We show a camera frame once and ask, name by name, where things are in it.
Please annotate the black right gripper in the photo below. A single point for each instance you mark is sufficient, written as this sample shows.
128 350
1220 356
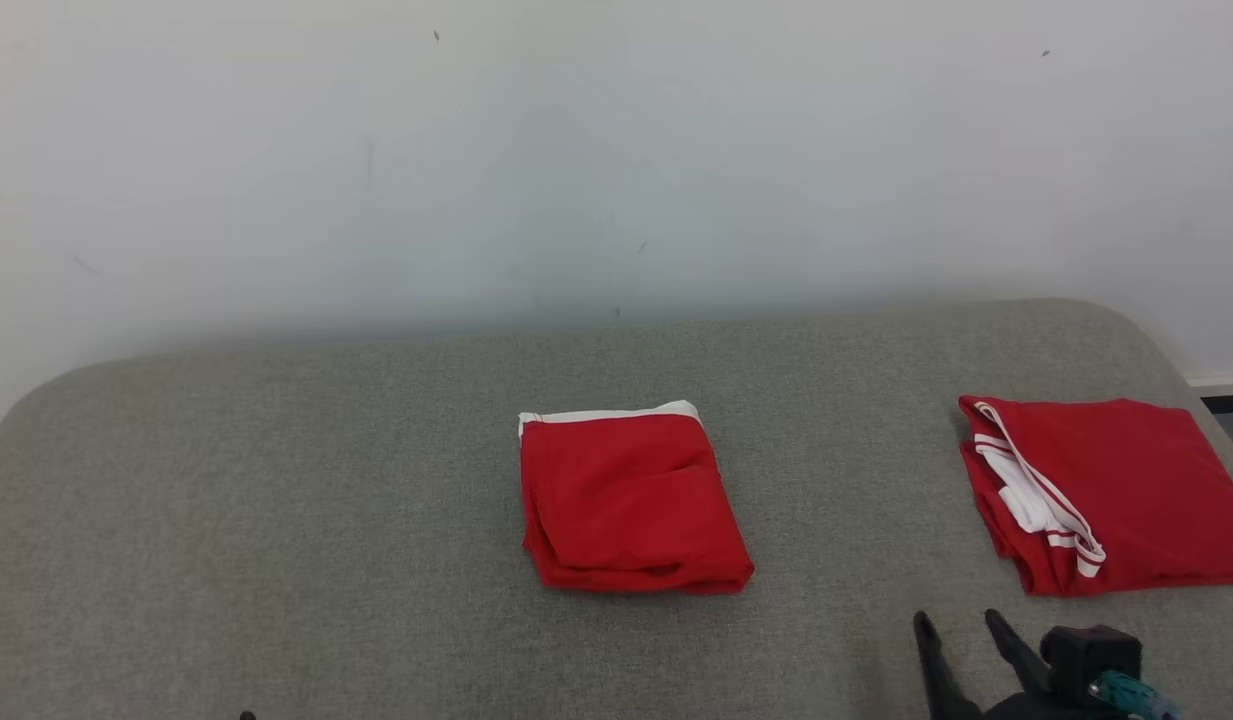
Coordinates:
1036 708

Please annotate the red shirt with white sleeve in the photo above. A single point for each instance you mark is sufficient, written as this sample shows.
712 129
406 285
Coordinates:
1126 480

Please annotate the red shirt with white band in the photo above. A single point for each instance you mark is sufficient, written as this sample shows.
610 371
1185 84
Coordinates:
626 510

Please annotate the grey fabric sofa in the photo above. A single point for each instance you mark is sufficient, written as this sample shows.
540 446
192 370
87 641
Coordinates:
276 500

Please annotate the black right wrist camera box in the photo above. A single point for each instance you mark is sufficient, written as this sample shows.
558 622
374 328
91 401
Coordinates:
1086 655

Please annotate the white wall baseboard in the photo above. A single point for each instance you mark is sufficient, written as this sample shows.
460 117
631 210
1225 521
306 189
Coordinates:
1221 384

